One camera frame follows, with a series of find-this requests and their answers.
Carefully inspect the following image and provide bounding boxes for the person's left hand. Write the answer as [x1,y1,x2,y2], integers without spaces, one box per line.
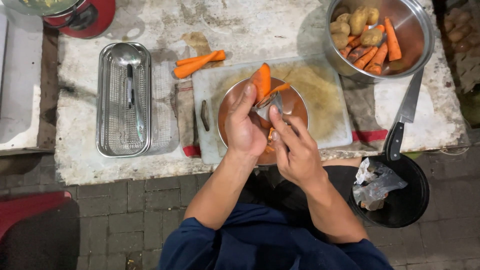
[224,84,269,157]

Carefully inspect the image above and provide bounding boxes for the person's right hand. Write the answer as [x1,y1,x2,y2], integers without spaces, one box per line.
[268,105,328,193]

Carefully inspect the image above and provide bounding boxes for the metal peeler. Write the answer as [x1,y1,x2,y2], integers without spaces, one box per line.
[254,91,283,122]

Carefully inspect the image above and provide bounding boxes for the half-peeled orange carrot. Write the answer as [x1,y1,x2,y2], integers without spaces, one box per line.
[250,62,272,105]

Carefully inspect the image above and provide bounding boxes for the carrot peels heap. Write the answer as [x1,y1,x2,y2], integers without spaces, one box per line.
[262,127,277,155]

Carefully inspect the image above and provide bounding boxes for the person's black shorts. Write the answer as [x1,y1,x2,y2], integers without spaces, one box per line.
[237,165,361,222]

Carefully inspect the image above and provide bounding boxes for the orange carrot peel strip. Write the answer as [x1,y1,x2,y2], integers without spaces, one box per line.
[268,82,292,97]

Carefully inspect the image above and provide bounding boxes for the round metal bowl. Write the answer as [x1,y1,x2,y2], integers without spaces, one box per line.
[217,76,310,166]

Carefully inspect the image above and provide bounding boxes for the white plastic cutting board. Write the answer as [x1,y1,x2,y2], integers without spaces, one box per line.
[191,54,353,166]

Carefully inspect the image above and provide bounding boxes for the grey cloth with red stripe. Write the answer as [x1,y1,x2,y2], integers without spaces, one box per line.
[174,74,389,158]

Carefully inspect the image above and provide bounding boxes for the peeled orange carrot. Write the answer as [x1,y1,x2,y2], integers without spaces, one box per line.
[175,49,227,67]
[173,52,220,80]

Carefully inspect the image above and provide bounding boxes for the crumpled clear plastic bag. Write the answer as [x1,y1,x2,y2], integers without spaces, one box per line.
[352,157,409,212]

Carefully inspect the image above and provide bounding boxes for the person's blue shirt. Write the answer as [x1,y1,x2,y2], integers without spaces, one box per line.
[157,202,395,270]

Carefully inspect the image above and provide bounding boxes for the black waste bucket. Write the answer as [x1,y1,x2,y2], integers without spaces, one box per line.
[348,153,431,229]

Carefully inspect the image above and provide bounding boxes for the pile of unpeeled carrots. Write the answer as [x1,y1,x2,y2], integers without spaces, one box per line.
[338,16,403,76]

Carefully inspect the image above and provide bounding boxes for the metal ladle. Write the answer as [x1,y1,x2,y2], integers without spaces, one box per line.
[111,42,146,142]

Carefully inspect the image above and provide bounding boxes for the pile of potatoes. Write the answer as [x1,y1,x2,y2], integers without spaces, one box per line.
[329,5,384,50]

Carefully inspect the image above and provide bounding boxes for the large steel pot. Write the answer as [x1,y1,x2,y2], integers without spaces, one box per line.
[324,0,436,84]

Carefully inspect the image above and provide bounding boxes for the red cooking pot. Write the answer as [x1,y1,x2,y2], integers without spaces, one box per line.
[42,0,116,40]

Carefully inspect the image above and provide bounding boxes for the net sack of potatoes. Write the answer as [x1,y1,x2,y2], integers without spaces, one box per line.
[442,0,480,95]

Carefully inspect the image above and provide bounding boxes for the red plastic stool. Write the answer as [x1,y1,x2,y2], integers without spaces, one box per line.
[0,190,80,270]

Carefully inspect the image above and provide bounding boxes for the grey pot lid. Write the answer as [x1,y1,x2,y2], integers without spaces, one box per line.
[0,0,82,17]

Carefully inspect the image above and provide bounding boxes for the black-handled kitchen knife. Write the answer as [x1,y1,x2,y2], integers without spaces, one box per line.
[384,67,426,162]

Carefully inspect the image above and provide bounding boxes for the metal tray with wire rack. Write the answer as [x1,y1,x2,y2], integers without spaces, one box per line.
[95,42,153,158]

